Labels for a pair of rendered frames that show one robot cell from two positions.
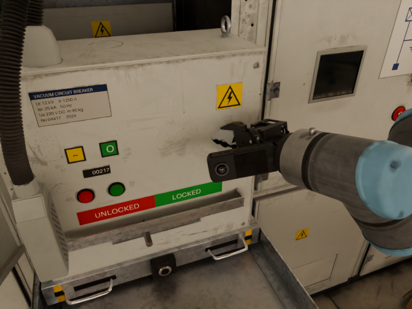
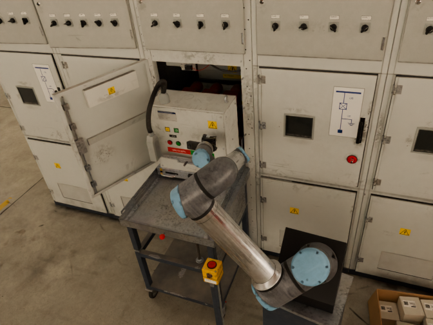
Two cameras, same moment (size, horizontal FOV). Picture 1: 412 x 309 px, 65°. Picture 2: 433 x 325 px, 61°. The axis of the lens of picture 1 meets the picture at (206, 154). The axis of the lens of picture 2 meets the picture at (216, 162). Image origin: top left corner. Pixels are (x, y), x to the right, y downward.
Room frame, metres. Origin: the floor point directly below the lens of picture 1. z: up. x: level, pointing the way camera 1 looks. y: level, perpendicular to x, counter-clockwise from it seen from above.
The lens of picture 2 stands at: (-0.71, -1.36, 2.39)
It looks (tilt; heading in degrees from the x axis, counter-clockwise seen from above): 36 degrees down; 45
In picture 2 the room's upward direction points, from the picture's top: 6 degrees counter-clockwise
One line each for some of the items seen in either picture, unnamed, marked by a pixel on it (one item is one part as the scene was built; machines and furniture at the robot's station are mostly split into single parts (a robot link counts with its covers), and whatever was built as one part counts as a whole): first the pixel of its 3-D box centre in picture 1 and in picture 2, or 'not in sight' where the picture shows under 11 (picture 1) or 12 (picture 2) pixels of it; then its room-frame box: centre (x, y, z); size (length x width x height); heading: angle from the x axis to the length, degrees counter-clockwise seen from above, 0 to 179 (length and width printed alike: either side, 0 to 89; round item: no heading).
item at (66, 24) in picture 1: (102, 32); (232, 69); (1.34, 0.41, 1.28); 0.58 x 0.02 x 0.19; 110
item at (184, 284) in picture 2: not in sight; (194, 233); (0.44, 0.08, 0.46); 0.64 x 0.58 x 0.66; 20
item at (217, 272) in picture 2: not in sight; (212, 271); (0.08, -0.46, 0.85); 0.08 x 0.08 x 0.10; 20
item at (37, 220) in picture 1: (43, 229); (154, 146); (0.40, 0.28, 1.14); 0.08 x 0.05 x 0.17; 21
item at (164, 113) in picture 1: (152, 178); (189, 144); (0.54, 0.11, 1.15); 0.48 x 0.01 x 0.48; 111
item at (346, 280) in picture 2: not in sight; (307, 287); (0.36, -0.84, 0.74); 0.38 x 0.32 x 0.02; 102
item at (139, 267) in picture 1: (160, 255); (194, 175); (0.56, 0.12, 0.90); 0.54 x 0.05 x 0.06; 111
